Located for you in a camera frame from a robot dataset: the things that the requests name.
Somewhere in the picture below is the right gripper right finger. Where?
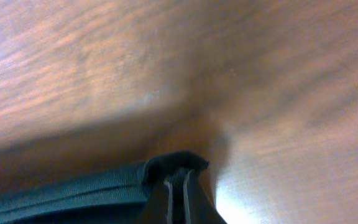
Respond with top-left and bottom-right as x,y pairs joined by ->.
183,170 -> 226,224

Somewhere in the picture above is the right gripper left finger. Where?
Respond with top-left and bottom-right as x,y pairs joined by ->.
135,182 -> 173,224

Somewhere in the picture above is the black t-shirt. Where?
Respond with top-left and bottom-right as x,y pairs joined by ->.
0,151 -> 208,223

